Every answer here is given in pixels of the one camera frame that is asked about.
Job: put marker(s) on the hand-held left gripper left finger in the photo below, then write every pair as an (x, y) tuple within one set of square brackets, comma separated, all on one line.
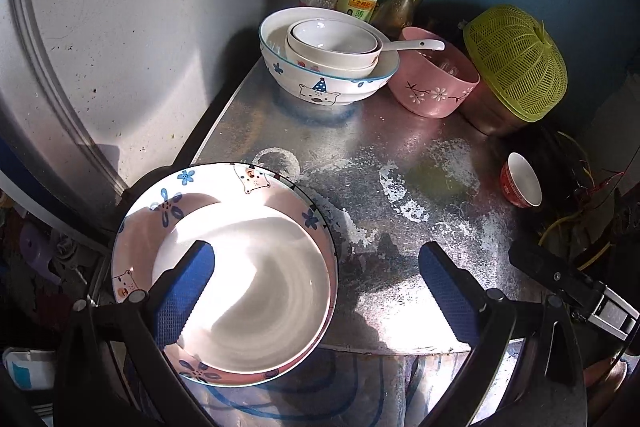
[(185, 292)]

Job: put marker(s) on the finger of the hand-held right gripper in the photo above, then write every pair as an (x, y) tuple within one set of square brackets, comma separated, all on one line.
[(545, 267)]

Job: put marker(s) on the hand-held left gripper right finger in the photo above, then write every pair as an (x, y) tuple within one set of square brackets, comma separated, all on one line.
[(445, 292)]

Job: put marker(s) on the bear print plate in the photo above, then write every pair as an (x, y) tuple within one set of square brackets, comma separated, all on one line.
[(135, 252)]

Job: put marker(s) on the plain white plate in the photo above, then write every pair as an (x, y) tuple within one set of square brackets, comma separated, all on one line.
[(270, 287)]

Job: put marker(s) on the small red white bowl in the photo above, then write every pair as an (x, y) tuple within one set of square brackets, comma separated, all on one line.
[(335, 37), (330, 64), (522, 177)]

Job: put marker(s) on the bear print bowl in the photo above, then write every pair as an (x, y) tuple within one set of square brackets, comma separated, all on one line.
[(320, 93)]

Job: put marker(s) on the purple plastic item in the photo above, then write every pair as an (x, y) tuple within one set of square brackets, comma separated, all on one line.
[(32, 249)]

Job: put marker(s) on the steel bowl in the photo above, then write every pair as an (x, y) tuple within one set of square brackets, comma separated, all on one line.
[(485, 117)]

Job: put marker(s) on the blue white packet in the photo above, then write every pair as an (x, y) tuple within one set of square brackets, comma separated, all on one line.
[(22, 367)]

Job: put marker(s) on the pink floral bowl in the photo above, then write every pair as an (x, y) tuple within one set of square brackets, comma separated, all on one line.
[(425, 92)]

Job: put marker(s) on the green plastic basket cover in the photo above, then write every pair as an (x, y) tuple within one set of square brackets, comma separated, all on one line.
[(520, 62)]

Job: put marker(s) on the white ceramic spoon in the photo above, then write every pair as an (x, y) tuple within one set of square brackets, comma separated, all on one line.
[(420, 44)]

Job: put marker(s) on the white appliance cabinet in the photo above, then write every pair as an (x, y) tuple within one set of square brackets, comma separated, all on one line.
[(125, 32)]

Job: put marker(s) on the brown cap oil bottle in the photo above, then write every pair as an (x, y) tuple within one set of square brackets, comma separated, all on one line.
[(405, 2)]

